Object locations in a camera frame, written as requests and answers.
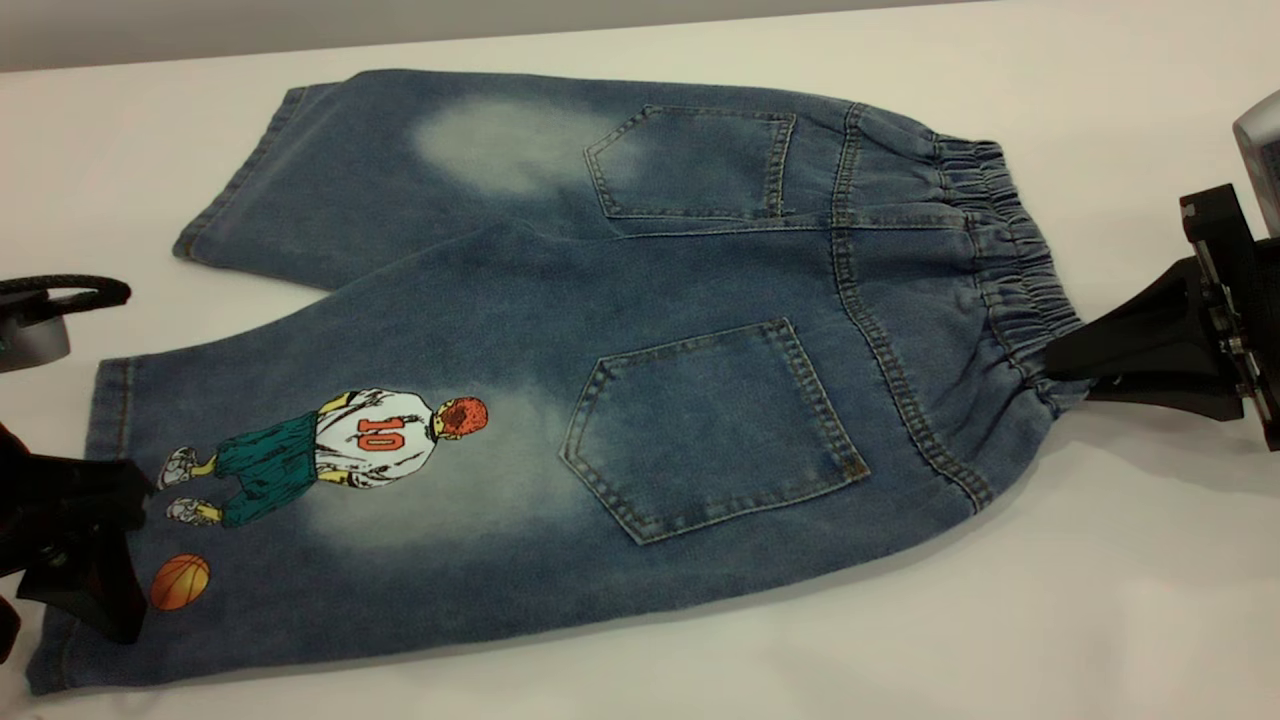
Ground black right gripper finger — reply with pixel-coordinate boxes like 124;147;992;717
1085;372;1242;422
1044;257;1217;381

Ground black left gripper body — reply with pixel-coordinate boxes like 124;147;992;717
0;422;63;663

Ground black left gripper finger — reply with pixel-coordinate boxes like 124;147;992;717
18;530;149;647
38;456;157;537

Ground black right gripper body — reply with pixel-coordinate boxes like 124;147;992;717
1180;185;1280;453

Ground blue denim shorts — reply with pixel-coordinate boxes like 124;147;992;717
25;68;1091;697

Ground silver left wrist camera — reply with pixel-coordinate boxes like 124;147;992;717
0;308;72;374

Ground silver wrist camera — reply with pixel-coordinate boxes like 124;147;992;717
1232;90;1280;238
0;308;72;374

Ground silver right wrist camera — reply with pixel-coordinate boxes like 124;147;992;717
1232;90;1280;238

